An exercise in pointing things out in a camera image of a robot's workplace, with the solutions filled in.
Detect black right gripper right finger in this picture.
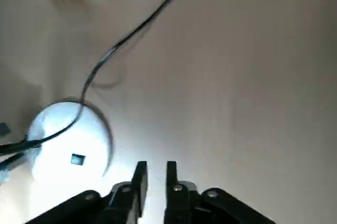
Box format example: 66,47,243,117
164,160,276,224

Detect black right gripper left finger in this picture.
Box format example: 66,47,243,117
25,160,148,224

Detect black lamp power cable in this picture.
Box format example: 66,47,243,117
82,0,193,104

